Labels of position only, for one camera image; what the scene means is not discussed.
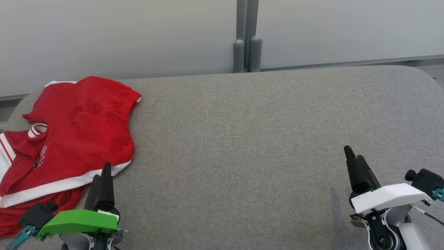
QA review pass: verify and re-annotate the red shorts white hem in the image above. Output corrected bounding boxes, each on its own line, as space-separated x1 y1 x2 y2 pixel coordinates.
23 76 143 209

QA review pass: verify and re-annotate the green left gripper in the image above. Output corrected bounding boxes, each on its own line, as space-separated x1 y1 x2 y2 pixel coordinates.
36 162 126 250

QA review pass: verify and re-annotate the grey partition post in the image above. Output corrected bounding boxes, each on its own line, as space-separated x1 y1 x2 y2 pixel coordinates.
233 0 247 73
247 0 262 73

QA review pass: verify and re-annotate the teal plug left camera cable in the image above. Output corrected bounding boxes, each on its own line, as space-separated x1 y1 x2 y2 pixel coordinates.
5 225 37 250

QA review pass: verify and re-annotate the teal plug camera cable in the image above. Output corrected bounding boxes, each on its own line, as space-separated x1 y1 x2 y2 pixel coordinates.
5 225 37 250
411 187 444 226

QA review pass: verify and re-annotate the teal plug right camera cable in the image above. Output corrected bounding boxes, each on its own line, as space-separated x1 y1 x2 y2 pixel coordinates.
411 187 444 226

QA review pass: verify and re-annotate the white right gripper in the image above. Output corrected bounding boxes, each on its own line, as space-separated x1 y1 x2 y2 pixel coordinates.
344 145 433 240

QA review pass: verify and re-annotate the grey partition base rail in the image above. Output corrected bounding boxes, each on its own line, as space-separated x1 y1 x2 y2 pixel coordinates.
260 55 444 72

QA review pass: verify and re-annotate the red white-sleeved T-shirt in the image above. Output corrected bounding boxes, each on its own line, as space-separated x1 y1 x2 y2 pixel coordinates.
0 122 87 238

